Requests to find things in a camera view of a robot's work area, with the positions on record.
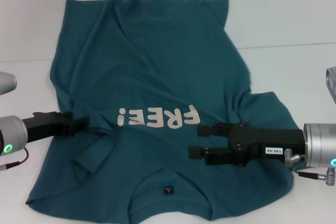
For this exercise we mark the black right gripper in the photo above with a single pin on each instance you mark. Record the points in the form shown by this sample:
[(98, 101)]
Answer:
[(278, 140)]

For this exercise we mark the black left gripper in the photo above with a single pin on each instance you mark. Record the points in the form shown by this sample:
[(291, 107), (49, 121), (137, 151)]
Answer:
[(42, 127)]

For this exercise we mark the teal t-shirt with FREE print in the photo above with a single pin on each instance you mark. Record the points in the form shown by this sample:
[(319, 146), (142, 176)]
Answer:
[(157, 64)]

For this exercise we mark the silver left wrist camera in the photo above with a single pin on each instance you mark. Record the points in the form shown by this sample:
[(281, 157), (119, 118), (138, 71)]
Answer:
[(6, 82)]

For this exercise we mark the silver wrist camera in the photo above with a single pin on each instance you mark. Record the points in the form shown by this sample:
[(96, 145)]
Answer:
[(6, 82), (332, 85)]

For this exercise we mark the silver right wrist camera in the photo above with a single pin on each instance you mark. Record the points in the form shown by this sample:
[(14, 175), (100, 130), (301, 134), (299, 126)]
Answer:
[(332, 85)]

